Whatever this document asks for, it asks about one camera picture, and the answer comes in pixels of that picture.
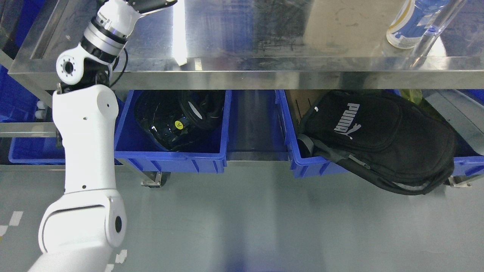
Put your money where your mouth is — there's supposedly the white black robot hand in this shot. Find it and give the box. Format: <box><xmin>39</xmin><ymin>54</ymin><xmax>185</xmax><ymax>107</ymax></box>
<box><xmin>96</xmin><ymin>0</ymin><xmax>178</xmax><ymax>37</ymax></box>

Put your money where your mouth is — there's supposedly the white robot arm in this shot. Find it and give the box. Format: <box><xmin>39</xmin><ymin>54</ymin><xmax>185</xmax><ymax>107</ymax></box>
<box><xmin>29</xmin><ymin>0</ymin><xmax>176</xmax><ymax>272</ymax></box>

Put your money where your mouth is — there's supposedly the stainless steel table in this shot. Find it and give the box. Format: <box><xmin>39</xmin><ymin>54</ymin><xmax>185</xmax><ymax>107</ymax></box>
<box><xmin>0</xmin><ymin>0</ymin><xmax>484</xmax><ymax>138</ymax></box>

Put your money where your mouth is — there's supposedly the blue bin far left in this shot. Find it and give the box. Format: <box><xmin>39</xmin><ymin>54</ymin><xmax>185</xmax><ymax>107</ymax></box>
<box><xmin>0</xmin><ymin>66</ymin><xmax>65</xmax><ymax>165</ymax></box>

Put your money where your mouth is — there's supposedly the blue bin with backpack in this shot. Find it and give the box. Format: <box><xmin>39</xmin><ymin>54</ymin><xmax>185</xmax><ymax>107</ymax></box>
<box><xmin>275</xmin><ymin>90</ymin><xmax>484</xmax><ymax>178</ymax></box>

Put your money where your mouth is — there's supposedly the blue white bottle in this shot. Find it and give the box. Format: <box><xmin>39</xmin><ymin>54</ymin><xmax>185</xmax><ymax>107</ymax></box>
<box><xmin>386</xmin><ymin>0</ymin><xmax>449</xmax><ymax>49</ymax></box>

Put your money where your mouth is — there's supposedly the black Puma backpack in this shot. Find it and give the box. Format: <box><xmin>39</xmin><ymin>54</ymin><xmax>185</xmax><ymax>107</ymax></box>
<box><xmin>298</xmin><ymin>90</ymin><xmax>456</xmax><ymax>196</ymax></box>

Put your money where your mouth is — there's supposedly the grey plastic case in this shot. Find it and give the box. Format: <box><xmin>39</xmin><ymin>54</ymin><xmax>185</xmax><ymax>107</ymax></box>
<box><xmin>422</xmin><ymin>89</ymin><xmax>484</xmax><ymax>155</ymax></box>

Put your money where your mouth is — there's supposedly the black cables bundle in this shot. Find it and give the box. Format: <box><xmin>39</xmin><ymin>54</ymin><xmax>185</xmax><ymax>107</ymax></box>
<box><xmin>134</xmin><ymin>90</ymin><xmax>224</xmax><ymax>152</ymax></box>

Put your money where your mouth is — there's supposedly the blue bin with cables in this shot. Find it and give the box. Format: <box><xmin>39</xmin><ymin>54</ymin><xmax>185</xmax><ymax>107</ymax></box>
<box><xmin>115</xmin><ymin>90</ymin><xmax>232</xmax><ymax>173</ymax></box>

